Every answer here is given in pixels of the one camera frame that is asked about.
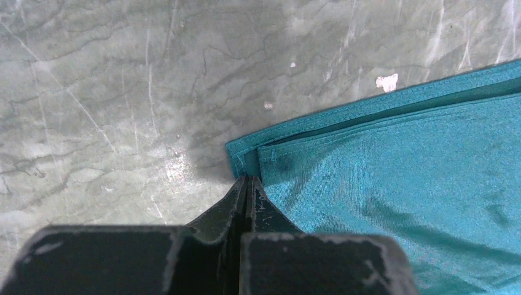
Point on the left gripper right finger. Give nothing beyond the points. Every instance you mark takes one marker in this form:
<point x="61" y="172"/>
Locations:
<point x="278" y="258"/>

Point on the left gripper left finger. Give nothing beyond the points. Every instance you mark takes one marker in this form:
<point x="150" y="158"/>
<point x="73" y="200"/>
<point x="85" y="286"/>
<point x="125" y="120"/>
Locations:
<point x="198" y="258"/>

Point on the teal cloth napkin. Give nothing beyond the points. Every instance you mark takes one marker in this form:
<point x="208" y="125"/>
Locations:
<point x="435" y="166"/>

